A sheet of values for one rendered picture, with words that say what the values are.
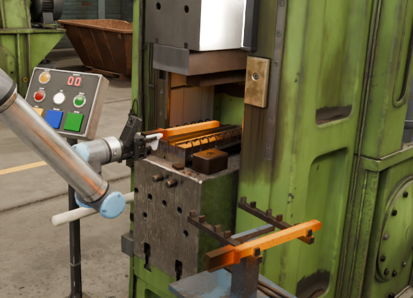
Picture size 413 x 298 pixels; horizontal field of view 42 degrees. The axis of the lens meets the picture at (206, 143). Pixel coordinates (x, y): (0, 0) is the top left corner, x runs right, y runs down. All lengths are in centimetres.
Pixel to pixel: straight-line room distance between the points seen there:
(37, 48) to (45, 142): 579
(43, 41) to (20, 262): 446
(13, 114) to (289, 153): 93
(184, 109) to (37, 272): 137
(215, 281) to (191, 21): 90
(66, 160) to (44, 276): 163
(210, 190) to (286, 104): 42
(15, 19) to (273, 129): 539
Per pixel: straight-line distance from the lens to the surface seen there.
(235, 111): 247
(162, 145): 213
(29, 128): 154
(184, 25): 196
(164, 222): 213
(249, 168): 202
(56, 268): 323
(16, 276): 320
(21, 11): 703
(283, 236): 154
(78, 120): 230
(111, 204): 172
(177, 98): 232
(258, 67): 190
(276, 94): 189
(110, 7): 1187
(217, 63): 207
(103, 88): 236
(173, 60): 202
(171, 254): 215
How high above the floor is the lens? 160
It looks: 17 degrees down
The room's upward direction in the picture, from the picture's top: 3 degrees clockwise
